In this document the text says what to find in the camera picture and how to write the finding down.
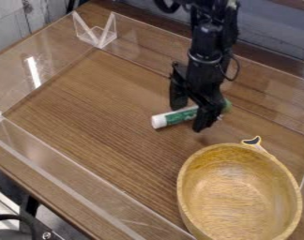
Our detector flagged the clear acrylic front wall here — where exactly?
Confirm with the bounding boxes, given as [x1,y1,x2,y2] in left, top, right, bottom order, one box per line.
[0,116,194,240]

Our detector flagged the green and white marker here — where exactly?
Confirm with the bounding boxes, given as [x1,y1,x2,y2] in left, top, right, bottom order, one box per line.
[149,98,232,130]

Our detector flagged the brown wooden bowl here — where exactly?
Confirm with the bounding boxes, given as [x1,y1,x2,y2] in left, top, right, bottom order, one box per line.
[176,143,302,240]

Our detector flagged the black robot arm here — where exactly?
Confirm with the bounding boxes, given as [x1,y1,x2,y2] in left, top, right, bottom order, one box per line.
[152,0,239,132]

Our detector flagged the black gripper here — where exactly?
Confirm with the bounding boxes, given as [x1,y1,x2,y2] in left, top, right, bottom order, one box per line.
[169,53,224,132]

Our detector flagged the black cable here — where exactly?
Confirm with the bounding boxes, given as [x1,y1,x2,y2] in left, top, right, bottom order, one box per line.
[0,213,36,240]

